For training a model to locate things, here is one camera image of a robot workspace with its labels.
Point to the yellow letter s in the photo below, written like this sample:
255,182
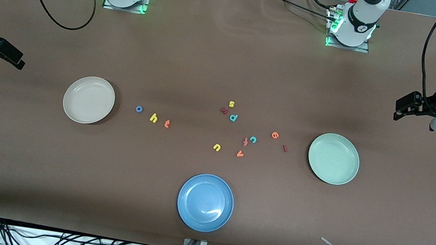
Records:
231,104

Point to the red letter f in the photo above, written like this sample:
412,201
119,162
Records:
246,141

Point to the light green plate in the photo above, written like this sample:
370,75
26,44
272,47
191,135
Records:
333,159

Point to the orange letter v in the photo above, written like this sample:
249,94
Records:
241,154

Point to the blue plate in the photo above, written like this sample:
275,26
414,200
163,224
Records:
205,202

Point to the beige brown plate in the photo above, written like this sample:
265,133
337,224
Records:
88,99

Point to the yellow letter h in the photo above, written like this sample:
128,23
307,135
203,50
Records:
151,118

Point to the white paper scrap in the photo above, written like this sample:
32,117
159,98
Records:
327,242

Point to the yellow letter u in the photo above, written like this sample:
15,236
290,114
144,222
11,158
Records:
217,149

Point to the orange letter e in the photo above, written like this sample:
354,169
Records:
275,135

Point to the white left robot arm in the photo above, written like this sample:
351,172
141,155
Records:
361,18

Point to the teal letter c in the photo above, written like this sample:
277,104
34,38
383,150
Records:
252,139

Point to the blue letter o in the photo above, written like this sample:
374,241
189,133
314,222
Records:
136,108

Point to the teal letter p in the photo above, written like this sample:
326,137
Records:
231,118

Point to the orange letter t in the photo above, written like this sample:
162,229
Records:
166,124

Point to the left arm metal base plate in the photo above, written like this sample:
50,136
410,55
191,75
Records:
341,47

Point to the dark red letter l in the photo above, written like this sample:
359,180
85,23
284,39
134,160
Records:
285,148

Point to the brown table cover sheet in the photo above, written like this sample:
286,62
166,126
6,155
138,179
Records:
211,52

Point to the dark red letter w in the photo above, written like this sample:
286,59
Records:
224,110

